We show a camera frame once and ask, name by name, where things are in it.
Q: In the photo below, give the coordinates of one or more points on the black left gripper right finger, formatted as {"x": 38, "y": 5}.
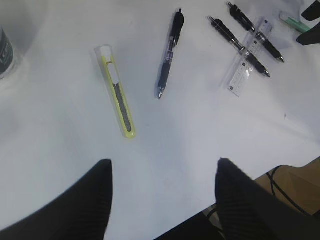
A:
{"x": 247, "y": 211}

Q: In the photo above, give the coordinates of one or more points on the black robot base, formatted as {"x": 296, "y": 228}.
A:
{"x": 202, "y": 226}

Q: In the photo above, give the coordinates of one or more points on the clear water bottle green label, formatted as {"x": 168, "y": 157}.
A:
{"x": 8, "y": 55}

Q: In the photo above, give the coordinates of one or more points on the black gel pen middle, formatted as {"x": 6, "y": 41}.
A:
{"x": 220, "y": 27}

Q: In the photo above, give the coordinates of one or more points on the black gel pen left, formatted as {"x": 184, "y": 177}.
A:
{"x": 173, "y": 39}

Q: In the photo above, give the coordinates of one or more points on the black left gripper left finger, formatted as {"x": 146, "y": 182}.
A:
{"x": 81, "y": 213}

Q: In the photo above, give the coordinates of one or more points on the black gel pen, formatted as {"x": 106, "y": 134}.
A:
{"x": 173, "y": 39}
{"x": 248, "y": 25}
{"x": 220, "y": 27}

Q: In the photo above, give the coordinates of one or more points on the mint green pen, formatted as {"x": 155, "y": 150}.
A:
{"x": 293, "y": 22}

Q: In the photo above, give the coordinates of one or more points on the clear plastic ruler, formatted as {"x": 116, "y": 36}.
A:
{"x": 244, "y": 63}

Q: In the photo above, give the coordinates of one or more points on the yellow-green utility knife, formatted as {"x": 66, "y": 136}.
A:
{"x": 109, "y": 70}

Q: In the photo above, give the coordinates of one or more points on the black gel pen right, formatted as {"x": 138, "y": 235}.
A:
{"x": 248, "y": 25}

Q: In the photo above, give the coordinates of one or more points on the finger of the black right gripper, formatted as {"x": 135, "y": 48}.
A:
{"x": 312, "y": 12}
{"x": 311, "y": 37}

